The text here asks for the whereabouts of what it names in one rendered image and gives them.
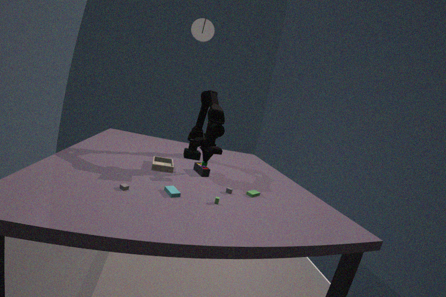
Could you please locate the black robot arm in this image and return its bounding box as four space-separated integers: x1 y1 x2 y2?
187 90 225 152

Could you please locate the light teal flat rectangular block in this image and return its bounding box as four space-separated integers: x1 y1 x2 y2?
164 185 181 198

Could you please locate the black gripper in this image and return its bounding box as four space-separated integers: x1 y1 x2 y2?
199 132 222 163

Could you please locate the beige shallow tray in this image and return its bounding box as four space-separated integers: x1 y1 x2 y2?
151 156 174 173

